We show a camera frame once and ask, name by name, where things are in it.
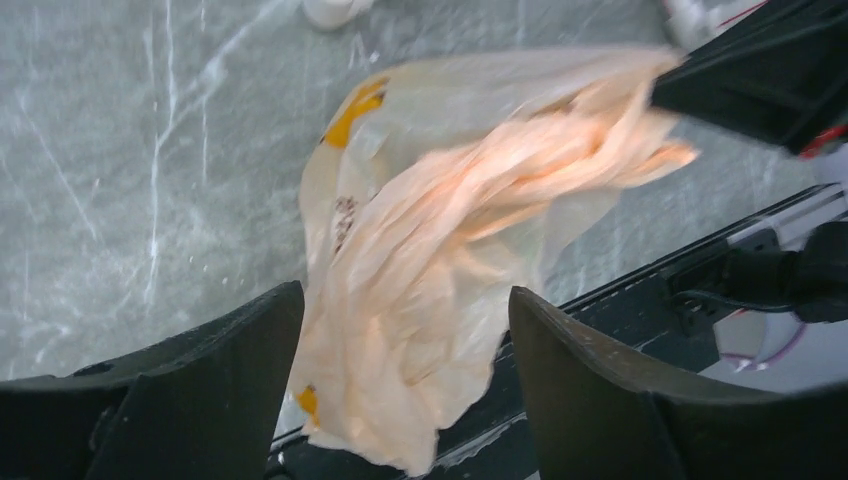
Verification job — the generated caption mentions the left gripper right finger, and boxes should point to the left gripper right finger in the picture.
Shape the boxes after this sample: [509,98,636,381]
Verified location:
[508,287,847,479]

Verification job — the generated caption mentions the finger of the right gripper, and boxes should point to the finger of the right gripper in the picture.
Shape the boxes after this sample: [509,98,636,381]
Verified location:
[651,1,847,156]

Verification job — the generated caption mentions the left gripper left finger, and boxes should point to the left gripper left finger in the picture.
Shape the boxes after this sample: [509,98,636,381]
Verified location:
[1,281,304,479]

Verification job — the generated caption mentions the translucent orange plastic bag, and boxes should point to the translucent orange plastic bag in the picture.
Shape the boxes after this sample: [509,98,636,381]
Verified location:
[288,45,697,476]

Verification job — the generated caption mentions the yellow fake banana bunch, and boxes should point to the yellow fake banana bunch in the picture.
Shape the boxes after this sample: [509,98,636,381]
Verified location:
[320,77,389,149]

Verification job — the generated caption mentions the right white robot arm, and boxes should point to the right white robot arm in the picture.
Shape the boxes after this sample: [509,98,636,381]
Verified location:
[651,1,847,346]

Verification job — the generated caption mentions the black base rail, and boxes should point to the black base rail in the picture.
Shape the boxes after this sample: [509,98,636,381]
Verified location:
[264,184,848,480]

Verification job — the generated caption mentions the white PVC pipe frame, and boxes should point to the white PVC pipe frame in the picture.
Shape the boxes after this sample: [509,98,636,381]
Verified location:
[302,0,375,30]

